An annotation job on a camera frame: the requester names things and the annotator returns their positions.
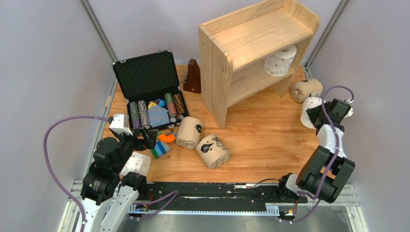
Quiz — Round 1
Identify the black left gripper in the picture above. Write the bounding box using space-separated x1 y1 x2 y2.
113 124 159 172

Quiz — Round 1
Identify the white floral paper roll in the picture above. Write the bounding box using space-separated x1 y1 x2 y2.
119 151 151 177
264 45 297 77
300 97 353 133

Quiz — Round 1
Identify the brown paper roll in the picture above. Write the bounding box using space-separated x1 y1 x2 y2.
176 116 203 150
195 134 230 169
291 78 323 103

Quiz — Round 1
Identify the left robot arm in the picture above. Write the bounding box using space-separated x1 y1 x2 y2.
76 128 159 232

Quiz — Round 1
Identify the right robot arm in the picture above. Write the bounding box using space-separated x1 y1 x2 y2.
276 99 355 203

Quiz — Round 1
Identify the light wooden two-tier shelf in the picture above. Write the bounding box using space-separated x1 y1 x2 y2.
198 0 321 129

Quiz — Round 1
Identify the green blue block stack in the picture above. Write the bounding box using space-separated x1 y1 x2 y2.
151 141 171 159

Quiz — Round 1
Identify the orange tape measure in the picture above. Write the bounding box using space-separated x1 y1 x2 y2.
158 132 176 143

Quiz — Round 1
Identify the black poker chip case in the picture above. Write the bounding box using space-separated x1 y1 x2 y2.
112 50 190 130

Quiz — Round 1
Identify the dark brown wooden metronome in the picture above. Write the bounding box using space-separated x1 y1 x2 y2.
183 58 201 94

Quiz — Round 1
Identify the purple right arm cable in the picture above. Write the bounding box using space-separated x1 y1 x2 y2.
277 85 355 224

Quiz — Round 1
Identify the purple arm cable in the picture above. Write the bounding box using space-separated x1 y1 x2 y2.
277 85 355 224
43 116 111 232

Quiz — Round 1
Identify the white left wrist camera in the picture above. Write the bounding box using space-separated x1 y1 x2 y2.
109 114 133 135

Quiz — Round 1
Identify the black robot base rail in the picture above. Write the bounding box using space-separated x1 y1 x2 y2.
130 179 308 216

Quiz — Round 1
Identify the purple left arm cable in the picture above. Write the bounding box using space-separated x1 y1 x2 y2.
43 116 111 232

